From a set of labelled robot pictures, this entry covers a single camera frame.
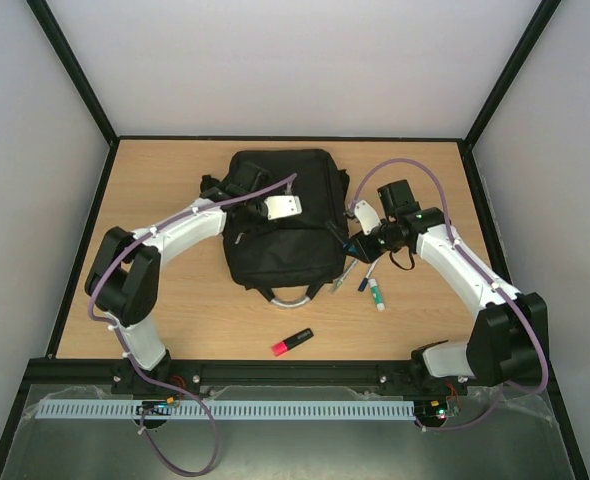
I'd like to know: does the white glue stick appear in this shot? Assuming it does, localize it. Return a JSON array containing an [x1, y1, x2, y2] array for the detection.
[[368, 278, 386, 311]]

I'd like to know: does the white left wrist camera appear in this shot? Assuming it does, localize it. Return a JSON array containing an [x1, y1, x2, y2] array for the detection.
[[264, 195, 302, 220]]

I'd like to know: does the pink highlighter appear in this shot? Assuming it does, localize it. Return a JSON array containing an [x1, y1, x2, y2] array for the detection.
[[271, 328, 314, 357]]

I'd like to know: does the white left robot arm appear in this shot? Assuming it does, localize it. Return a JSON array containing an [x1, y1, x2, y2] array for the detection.
[[84, 174, 297, 372]]

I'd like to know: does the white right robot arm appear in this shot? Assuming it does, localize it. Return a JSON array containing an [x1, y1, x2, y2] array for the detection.
[[346, 180, 547, 392]]

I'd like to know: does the grey slotted cable duct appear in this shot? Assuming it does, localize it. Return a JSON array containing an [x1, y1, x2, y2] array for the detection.
[[35, 399, 416, 421]]

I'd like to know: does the black backpack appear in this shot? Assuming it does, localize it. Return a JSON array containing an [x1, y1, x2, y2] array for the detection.
[[200, 149, 350, 309]]

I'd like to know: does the black aluminium frame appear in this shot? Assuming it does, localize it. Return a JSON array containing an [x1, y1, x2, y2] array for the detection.
[[0, 0, 590, 480]]

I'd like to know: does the blue marker pen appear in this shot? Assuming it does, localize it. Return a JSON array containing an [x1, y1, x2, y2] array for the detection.
[[358, 259, 379, 292]]

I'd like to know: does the green marker pen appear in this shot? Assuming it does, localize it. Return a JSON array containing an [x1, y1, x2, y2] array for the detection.
[[330, 258, 360, 294]]

